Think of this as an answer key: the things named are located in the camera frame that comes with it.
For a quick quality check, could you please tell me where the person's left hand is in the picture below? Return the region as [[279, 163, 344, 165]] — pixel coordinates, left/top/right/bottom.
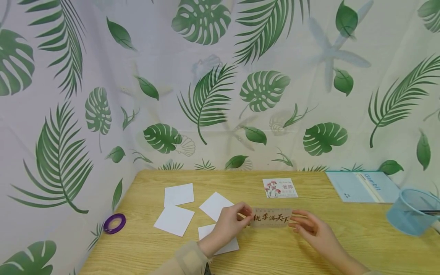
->
[[199, 202, 254, 257]]

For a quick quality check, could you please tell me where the person's right hand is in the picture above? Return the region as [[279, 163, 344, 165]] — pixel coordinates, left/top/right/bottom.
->
[[288, 209, 348, 265]]

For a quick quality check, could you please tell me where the beige paper bookmark strip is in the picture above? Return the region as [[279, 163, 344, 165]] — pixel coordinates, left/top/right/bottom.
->
[[250, 208, 293, 229]]

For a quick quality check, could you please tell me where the person's left forearm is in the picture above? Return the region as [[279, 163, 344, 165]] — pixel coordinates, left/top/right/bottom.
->
[[148, 240, 213, 275]]

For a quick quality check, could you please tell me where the person's right forearm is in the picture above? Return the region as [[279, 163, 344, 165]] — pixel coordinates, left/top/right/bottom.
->
[[330, 248, 383, 275]]

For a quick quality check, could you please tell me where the white square paper card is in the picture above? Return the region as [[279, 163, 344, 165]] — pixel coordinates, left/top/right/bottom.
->
[[198, 224, 240, 256], [199, 192, 235, 223], [164, 183, 195, 208], [153, 205, 196, 238]]

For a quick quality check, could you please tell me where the flower printed greeting card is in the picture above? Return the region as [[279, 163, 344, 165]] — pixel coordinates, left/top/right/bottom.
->
[[262, 178, 299, 199]]

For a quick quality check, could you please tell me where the light blue book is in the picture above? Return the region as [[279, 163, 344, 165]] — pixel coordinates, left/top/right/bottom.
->
[[325, 171, 401, 204]]

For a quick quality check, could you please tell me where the blue mesh pen holder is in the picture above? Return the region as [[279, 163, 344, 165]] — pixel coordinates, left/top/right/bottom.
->
[[385, 188, 440, 237]]

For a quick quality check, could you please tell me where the purple ribbon roll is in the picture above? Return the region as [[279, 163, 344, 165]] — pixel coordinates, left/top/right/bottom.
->
[[103, 213, 127, 235]]

